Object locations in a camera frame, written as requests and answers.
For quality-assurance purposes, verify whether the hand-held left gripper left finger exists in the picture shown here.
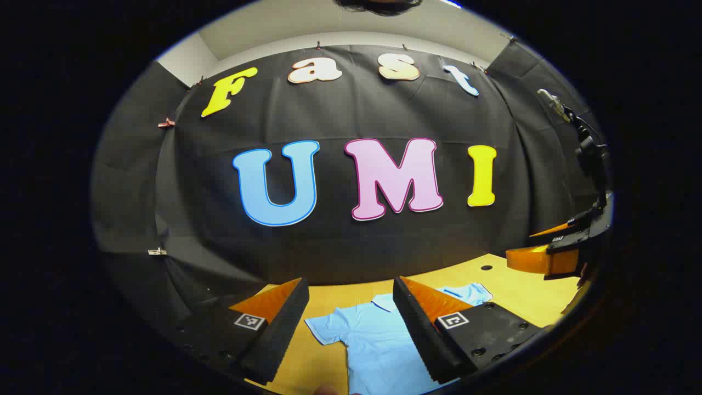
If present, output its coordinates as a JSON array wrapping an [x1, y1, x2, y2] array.
[[165, 277, 310, 386]]

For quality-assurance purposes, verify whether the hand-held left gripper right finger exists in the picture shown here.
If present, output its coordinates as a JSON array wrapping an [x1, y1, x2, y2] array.
[[392, 276, 549, 385]]

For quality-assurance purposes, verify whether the light blue T-shirt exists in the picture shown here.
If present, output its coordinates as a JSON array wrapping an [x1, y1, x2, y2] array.
[[304, 283, 494, 395]]

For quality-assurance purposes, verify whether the black backdrop cloth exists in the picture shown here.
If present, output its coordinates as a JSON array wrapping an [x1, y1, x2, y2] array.
[[90, 44, 609, 343]]

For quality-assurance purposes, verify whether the person's head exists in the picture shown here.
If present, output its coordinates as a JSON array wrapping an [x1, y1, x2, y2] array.
[[333, 0, 424, 17]]

